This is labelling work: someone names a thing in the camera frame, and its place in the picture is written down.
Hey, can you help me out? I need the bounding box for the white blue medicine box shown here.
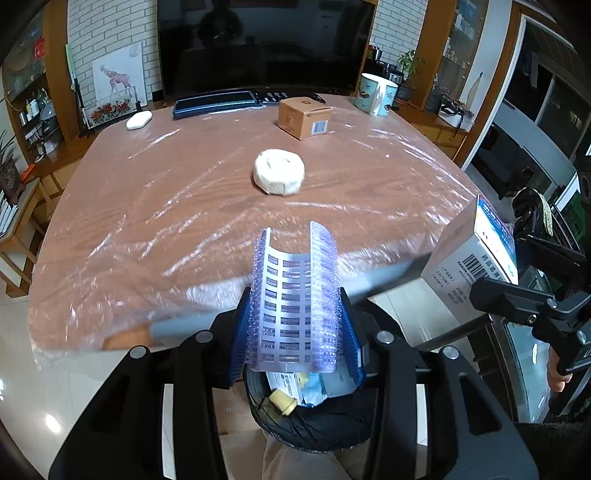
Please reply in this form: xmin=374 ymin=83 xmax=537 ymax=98
xmin=406 ymin=194 xmax=521 ymax=354

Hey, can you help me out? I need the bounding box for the blue paper napkin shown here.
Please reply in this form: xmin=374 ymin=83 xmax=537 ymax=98
xmin=297 ymin=372 xmax=328 ymax=408

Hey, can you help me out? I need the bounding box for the tall white medicine box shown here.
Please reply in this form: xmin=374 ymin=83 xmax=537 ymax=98
xmin=266 ymin=372 xmax=301 ymax=399

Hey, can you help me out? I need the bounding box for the white round bun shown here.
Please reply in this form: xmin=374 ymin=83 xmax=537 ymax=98
xmin=252 ymin=149 xmax=305 ymax=196

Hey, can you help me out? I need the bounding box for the brown cardboard box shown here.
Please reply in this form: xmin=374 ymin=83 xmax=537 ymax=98
xmin=277 ymin=97 xmax=332 ymax=140

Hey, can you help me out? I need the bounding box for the black trash bin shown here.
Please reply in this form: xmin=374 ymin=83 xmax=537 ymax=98
xmin=242 ymin=367 xmax=377 ymax=453

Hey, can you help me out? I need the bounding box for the person right hand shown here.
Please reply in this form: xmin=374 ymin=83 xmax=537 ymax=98
xmin=547 ymin=347 xmax=572 ymax=393

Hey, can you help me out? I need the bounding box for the wooden side table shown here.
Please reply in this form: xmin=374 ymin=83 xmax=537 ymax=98
xmin=1 ymin=179 xmax=61 ymax=299

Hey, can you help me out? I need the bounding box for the stack of books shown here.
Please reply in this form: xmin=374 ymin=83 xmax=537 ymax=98
xmin=0 ymin=192 xmax=18 ymax=237

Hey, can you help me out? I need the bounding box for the potted green plant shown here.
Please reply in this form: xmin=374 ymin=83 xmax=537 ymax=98
xmin=0 ymin=130 xmax=25 ymax=205

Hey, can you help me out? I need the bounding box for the teal printed mug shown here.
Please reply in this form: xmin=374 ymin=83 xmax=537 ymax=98
xmin=355 ymin=73 xmax=399 ymax=117

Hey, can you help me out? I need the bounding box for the white oval mouse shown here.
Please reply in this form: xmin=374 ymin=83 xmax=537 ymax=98
xmin=125 ymin=111 xmax=153 ymax=131

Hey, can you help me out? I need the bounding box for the small green plant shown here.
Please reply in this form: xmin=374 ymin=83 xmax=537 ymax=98
xmin=398 ymin=50 xmax=425 ymax=102

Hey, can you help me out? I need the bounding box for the black remote keyboard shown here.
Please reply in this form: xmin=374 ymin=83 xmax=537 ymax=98
xmin=250 ymin=87 xmax=325 ymax=104

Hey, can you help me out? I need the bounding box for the giraffe picture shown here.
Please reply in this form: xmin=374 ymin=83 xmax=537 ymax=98
xmin=92 ymin=42 xmax=147 ymax=106

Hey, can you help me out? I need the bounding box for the black television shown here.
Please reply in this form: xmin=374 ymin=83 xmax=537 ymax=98
xmin=156 ymin=1 xmax=377 ymax=99

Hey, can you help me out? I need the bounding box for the red flower picture frame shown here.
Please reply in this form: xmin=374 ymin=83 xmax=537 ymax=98
xmin=87 ymin=98 xmax=141 ymax=130

